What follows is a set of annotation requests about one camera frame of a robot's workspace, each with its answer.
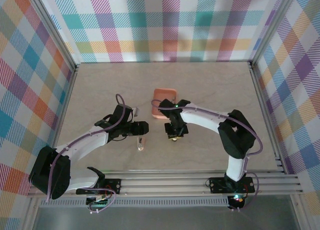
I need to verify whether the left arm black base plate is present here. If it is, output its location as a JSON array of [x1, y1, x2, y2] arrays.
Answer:
[[76, 178, 123, 196]]

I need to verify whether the aluminium mounting rail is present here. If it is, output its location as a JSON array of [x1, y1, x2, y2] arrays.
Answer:
[[27, 168, 303, 197]]

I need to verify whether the orange plastic tray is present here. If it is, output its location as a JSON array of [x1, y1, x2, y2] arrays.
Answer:
[[151, 88, 178, 120]]

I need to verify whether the aluminium frame floor rail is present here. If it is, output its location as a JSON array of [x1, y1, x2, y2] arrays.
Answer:
[[43, 63, 81, 177], [247, 61, 287, 175]]

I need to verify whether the aluminium frame upright post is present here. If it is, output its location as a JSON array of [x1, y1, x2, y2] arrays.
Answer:
[[247, 0, 300, 68], [24, 0, 81, 73]]

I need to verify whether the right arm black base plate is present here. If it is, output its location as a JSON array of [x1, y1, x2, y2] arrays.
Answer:
[[209, 176, 256, 193]]

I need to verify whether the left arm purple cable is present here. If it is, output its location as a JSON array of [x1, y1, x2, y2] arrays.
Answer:
[[46, 94, 127, 214]]

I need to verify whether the grey slotted cable duct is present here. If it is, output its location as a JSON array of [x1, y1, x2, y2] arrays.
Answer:
[[39, 196, 230, 208]]

